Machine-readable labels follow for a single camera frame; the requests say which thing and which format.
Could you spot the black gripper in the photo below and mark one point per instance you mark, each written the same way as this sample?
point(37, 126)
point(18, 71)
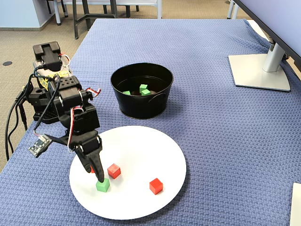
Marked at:
point(90, 146)

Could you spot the green cube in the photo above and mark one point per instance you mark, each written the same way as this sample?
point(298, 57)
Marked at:
point(127, 93)
point(142, 87)
point(103, 187)
point(146, 92)

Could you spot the white round plate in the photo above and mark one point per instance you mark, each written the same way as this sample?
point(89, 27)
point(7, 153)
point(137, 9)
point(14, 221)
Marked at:
point(141, 153)

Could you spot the red cube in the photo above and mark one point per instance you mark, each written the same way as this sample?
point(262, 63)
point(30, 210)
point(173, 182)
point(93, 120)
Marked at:
point(156, 186)
point(92, 170)
point(114, 171)

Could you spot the black metal bucket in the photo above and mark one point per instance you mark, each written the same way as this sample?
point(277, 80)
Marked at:
point(141, 108)

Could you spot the blue woven table cloth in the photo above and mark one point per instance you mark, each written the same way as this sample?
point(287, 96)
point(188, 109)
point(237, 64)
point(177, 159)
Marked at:
point(211, 141)

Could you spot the black round floor cover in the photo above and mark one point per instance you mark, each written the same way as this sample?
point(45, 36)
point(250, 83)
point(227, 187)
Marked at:
point(7, 63)

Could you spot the grey metal furniture leg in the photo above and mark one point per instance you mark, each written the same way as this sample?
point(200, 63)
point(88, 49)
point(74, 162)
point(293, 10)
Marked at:
point(57, 14)
point(235, 10)

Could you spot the white furniture leg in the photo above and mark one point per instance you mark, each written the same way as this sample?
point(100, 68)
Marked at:
point(159, 9)

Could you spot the monitor with silver stand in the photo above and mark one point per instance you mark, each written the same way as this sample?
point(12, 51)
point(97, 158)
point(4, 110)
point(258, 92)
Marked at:
point(258, 77)

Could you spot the white flat object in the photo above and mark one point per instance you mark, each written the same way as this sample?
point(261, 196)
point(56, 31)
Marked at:
point(296, 207)

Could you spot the wrist camera board with mount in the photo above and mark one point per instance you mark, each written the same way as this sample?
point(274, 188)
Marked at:
point(38, 146)

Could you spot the black metal table frame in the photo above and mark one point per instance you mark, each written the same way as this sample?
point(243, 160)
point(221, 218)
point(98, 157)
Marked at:
point(75, 23)

